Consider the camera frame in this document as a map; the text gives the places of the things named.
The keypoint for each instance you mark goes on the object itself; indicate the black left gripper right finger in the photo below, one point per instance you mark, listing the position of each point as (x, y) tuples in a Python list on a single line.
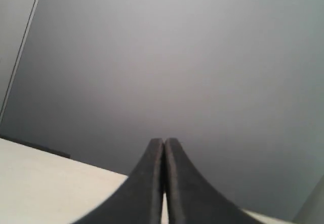
[(190, 197)]

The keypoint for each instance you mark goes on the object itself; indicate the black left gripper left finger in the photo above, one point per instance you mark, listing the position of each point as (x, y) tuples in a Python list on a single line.
[(140, 198)]

